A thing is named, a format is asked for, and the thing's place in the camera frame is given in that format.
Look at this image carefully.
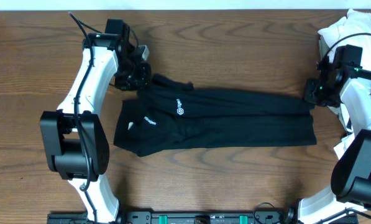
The black t-shirt with logo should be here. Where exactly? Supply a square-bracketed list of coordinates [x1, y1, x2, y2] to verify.
[113, 74, 317, 157]

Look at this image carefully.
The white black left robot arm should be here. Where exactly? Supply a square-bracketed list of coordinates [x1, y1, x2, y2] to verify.
[40, 33, 150, 223]

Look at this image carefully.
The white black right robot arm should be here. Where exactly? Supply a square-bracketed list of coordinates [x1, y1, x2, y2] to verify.
[296, 60, 371, 223]

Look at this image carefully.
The pile of white clothes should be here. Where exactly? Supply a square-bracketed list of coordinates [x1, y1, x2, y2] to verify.
[317, 8, 371, 203]

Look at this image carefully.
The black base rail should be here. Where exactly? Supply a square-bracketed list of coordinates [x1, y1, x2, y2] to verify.
[47, 209, 359, 224]

